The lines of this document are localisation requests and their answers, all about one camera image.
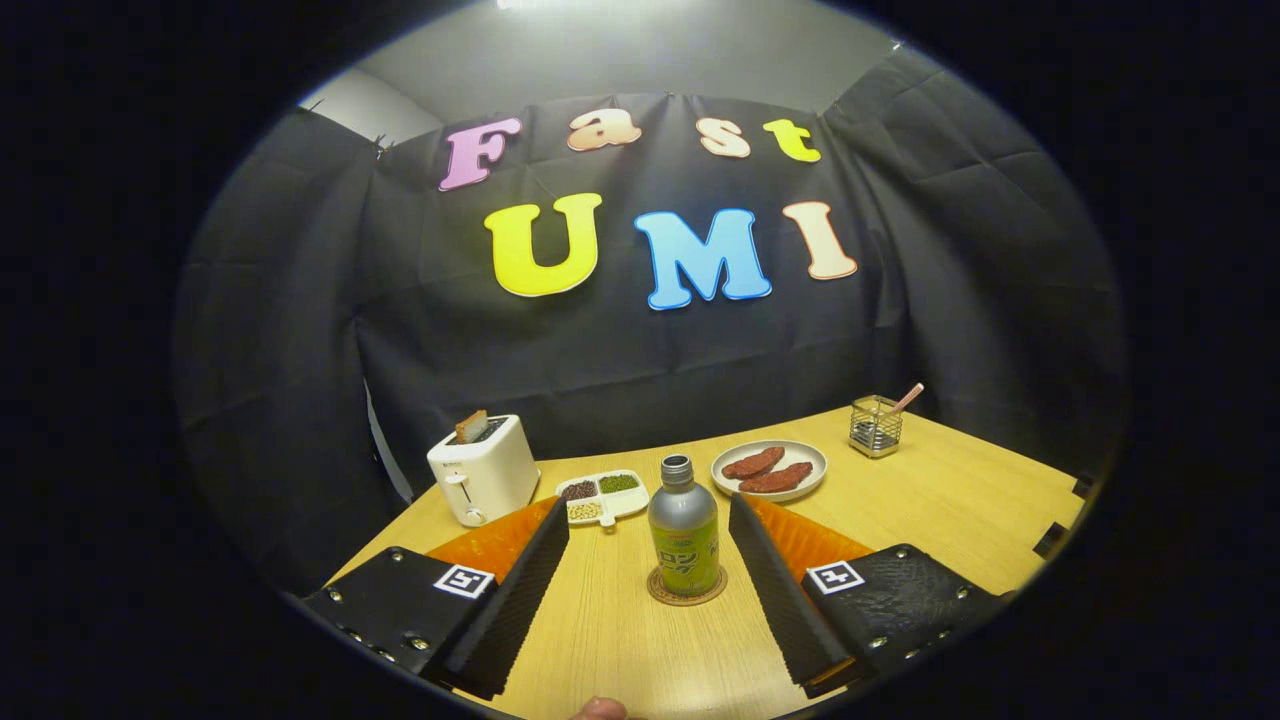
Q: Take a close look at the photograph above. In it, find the white divided bean dish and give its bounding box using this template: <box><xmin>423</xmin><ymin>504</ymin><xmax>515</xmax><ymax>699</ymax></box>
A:
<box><xmin>556</xmin><ymin>470</ymin><xmax>652</xmax><ymax>528</ymax></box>

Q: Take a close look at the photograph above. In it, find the silver green juice bottle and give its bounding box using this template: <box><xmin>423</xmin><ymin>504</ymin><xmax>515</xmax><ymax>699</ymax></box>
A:
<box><xmin>647</xmin><ymin>454</ymin><xmax>721</xmax><ymax>598</ymax></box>

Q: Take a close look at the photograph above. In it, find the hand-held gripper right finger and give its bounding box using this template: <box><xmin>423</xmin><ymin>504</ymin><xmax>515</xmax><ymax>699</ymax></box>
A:
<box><xmin>728</xmin><ymin>491</ymin><xmax>1006</xmax><ymax>699</ymax></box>

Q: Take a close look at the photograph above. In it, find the wooden table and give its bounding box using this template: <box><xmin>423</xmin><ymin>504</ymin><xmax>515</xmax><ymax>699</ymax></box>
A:
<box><xmin>325</xmin><ymin>405</ymin><xmax>1086</xmax><ymax>720</ymax></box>

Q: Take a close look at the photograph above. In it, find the white oval plate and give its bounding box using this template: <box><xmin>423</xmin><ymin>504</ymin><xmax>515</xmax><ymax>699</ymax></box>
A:
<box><xmin>711</xmin><ymin>440</ymin><xmax>829</xmax><ymax>503</ymax></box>

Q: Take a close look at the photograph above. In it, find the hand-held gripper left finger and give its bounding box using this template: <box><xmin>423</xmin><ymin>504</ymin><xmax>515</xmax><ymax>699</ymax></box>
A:
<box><xmin>300</xmin><ymin>497</ymin><xmax>571</xmax><ymax>701</ymax></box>

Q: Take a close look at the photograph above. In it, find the round brown coaster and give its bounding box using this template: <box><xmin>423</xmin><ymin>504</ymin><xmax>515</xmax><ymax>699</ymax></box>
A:
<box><xmin>646</xmin><ymin>565</ymin><xmax>729</xmax><ymax>608</ymax></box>

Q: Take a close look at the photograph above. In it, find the wire mesh holder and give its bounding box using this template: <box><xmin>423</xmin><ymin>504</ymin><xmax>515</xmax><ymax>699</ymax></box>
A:
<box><xmin>849</xmin><ymin>395</ymin><xmax>904</xmax><ymax>459</ymax></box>

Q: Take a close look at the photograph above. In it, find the brown sausage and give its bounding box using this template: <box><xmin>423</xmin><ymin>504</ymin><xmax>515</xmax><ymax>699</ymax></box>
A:
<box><xmin>739</xmin><ymin>461</ymin><xmax>815</xmax><ymax>494</ymax></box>
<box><xmin>722</xmin><ymin>446</ymin><xmax>786</xmax><ymax>481</ymax></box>

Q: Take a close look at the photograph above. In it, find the white toaster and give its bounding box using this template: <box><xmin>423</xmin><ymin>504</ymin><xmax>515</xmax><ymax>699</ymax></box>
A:
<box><xmin>427</xmin><ymin>414</ymin><xmax>542</xmax><ymax>528</ymax></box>

